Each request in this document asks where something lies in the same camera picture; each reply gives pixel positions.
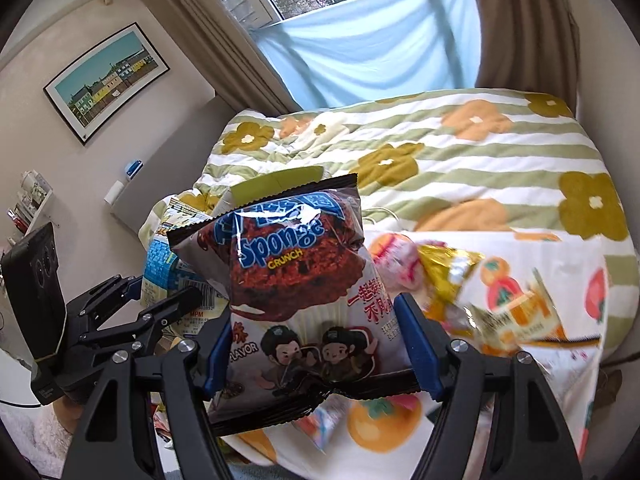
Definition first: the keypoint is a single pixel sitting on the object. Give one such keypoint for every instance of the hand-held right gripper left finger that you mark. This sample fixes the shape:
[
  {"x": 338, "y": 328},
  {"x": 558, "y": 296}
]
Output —
[{"x": 216, "y": 355}]

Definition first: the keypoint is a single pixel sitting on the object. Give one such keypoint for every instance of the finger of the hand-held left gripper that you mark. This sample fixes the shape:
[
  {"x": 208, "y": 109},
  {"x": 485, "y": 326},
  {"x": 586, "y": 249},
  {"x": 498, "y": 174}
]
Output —
[
  {"x": 150, "y": 320},
  {"x": 107, "y": 292}
]

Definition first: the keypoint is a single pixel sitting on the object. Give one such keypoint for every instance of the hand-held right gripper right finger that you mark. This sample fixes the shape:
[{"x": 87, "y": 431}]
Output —
[{"x": 420, "y": 345}]

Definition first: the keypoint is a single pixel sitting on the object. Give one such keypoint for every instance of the gold foil snack packet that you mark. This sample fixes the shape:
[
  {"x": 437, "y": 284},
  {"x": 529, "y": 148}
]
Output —
[{"x": 445, "y": 270}]

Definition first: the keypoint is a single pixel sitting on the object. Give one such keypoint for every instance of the brown cake snack bag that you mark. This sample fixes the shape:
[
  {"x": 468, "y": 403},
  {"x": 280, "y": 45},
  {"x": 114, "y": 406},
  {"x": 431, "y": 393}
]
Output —
[{"x": 290, "y": 270}]

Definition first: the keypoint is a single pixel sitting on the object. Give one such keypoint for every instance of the person's left forearm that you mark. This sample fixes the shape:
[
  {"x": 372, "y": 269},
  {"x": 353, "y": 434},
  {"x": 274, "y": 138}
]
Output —
[{"x": 40, "y": 430}]

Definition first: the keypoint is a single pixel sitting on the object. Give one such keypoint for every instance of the blue white snack bag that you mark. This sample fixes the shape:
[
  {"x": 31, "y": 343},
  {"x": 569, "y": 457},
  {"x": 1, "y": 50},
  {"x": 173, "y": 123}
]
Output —
[{"x": 160, "y": 265}]

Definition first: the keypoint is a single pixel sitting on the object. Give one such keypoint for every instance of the pink snack packet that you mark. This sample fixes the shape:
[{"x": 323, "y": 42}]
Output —
[{"x": 400, "y": 260}]

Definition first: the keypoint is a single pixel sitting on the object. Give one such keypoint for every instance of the orange white snack packet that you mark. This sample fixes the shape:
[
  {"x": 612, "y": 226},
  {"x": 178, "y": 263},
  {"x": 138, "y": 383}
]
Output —
[{"x": 520, "y": 322}]

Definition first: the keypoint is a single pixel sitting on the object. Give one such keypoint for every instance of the colourful small snack packet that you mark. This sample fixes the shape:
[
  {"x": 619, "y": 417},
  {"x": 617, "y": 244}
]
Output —
[{"x": 320, "y": 420}]

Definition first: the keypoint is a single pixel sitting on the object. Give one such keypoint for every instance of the small blue object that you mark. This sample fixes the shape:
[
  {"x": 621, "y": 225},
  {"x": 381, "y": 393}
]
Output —
[{"x": 135, "y": 168}]

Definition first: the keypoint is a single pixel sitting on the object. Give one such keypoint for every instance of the fruit print cloth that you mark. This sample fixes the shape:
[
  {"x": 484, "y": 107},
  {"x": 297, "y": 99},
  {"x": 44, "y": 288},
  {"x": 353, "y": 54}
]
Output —
[{"x": 550, "y": 400}]

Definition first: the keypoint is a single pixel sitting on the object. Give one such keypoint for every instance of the beige headboard panel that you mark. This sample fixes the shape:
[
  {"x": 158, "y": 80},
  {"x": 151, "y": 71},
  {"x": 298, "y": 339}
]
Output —
[{"x": 170, "y": 160}]

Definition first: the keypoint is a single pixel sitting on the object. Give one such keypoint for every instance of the floral striped blanket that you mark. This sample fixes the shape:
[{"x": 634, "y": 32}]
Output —
[{"x": 450, "y": 170}]

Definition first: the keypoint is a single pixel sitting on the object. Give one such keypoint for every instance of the framed houses picture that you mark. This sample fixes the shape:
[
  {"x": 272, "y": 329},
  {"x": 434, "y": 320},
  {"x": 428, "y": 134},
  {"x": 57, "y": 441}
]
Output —
[{"x": 105, "y": 80}]

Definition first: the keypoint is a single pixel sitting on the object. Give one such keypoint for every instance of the light blue cloth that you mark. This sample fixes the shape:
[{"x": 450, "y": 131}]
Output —
[{"x": 370, "y": 45}]

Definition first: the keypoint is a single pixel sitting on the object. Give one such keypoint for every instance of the white wall shelf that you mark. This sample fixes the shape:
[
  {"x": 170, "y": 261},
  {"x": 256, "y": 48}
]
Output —
[{"x": 30, "y": 200}]

